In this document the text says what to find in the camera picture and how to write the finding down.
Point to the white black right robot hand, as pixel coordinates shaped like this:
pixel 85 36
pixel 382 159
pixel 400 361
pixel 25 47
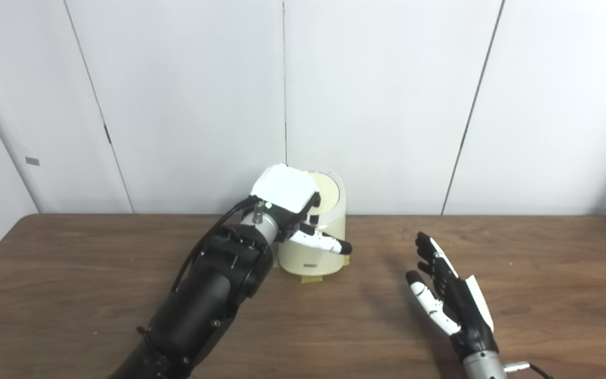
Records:
pixel 466 316

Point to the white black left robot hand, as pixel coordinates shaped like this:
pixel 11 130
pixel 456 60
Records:
pixel 284 187

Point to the cream round bin lid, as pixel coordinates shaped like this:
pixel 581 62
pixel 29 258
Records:
pixel 329 192

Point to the cream-colored cylindrical bin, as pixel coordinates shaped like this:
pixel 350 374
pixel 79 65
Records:
pixel 303 260

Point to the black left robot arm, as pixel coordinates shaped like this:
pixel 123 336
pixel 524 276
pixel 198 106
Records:
pixel 203 305

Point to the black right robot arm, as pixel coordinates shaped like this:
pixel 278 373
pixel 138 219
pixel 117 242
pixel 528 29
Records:
pixel 484 368

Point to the black wall panel hinge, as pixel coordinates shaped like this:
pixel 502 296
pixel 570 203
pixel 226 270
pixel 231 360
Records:
pixel 108 134

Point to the small grey wall label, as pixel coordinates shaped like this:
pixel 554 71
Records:
pixel 32 161

